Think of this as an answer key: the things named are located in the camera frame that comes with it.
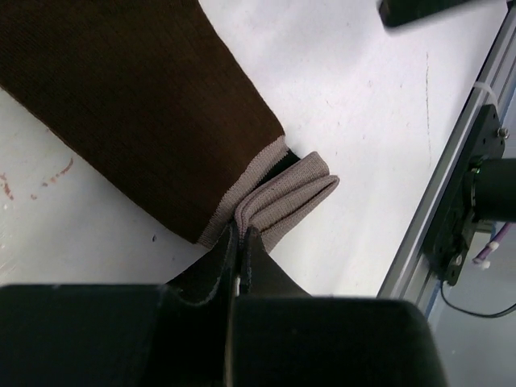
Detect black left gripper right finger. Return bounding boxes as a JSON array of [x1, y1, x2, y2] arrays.
[[229, 230, 447, 386]]

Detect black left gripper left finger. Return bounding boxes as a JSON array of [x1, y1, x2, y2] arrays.
[[1, 224, 237, 386]]

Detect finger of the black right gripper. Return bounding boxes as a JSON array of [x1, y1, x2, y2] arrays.
[[377, 0, 493, 28]]

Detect brown sock with striped cuff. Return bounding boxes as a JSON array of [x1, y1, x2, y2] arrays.
[[1, 1, 339, 248]]

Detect aluminium frame rail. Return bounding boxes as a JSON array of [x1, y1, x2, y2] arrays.
[[377, 2, 515, 313]]

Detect black thin cable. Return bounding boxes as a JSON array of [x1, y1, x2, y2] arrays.
[[439, 280, 516, 318]]

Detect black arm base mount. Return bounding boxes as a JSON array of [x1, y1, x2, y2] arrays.
[[422, 105, 515, 285]]

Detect purple cable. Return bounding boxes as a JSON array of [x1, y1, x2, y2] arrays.
[[472, 221, 512, 270]]

